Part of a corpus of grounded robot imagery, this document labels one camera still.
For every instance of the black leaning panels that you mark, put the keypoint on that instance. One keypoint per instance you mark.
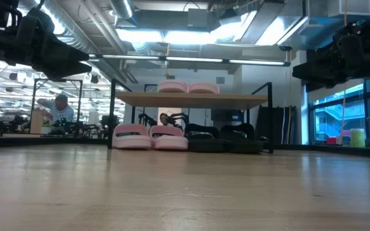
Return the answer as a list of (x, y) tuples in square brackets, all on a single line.
[(278, 125)]

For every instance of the wooden shelf with black frame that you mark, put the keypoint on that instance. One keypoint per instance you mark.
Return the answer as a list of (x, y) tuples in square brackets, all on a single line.
[(188, 101)]

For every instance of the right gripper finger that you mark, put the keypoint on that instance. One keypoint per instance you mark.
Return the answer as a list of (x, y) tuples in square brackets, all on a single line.
[(323, 86), (332, 69)]

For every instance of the grey ceiling unit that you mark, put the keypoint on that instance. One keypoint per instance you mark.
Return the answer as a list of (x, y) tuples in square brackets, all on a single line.
[(198, 17)]

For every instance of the tan cardboard box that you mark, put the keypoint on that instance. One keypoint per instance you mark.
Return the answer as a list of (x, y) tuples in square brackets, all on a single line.
[(36, 122)]

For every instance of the silver ventilation duct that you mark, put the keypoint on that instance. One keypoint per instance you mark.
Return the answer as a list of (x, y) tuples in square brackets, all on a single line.
[(122, 8)]

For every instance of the rig light bar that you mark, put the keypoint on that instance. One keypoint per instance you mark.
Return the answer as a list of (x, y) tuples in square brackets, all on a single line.
[(191, 59)]

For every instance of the dark cabinet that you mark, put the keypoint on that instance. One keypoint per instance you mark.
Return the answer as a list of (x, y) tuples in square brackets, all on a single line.
[(226, 115)]

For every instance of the green cylinder container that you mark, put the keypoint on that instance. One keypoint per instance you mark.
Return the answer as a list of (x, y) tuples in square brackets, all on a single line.
[(357, 138)]

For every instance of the black slide sandal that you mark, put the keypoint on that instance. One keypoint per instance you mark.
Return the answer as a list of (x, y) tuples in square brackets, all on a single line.
[(244, 146), (206, 144)]

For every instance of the person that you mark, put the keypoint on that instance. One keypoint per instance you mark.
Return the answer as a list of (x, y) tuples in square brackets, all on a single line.
[(59, 112)]

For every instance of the window with dark frames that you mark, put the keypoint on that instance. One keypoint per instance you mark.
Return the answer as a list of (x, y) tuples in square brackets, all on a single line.
[(329, 118)]

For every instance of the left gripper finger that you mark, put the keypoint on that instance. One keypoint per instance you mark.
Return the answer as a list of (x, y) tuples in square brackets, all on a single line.
[(63, 71), (50, 48)]

